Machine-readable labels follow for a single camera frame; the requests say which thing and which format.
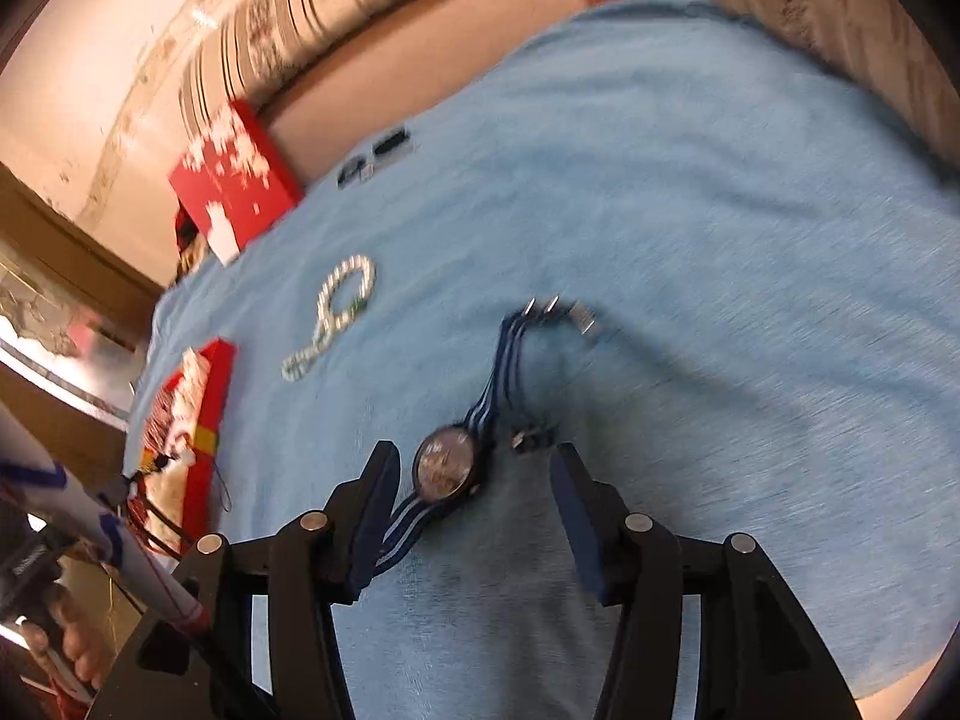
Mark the pearl bracelet with green bead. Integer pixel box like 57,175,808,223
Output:
313,254,377,329

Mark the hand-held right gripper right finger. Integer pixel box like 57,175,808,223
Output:
548,443,865,720

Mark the red floral box lid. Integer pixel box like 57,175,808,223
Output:
168,98,305,268

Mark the red gift box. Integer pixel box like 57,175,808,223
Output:
122,337,238,542

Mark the striped patterned sofa armrest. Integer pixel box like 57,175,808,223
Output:
643,0,960,182

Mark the striped floral pillow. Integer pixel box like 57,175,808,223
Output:
178,0,527,130

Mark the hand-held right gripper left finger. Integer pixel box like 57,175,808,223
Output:
86,440,402,720

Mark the person's left hand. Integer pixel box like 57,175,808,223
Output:
41,583,115,692

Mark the blue blanket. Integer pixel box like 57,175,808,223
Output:
131,0,960,700

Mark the small pearl bracelet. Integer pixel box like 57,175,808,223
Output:
280,321,332,383

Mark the watch with striped strap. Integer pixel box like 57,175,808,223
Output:
370,295,602,580

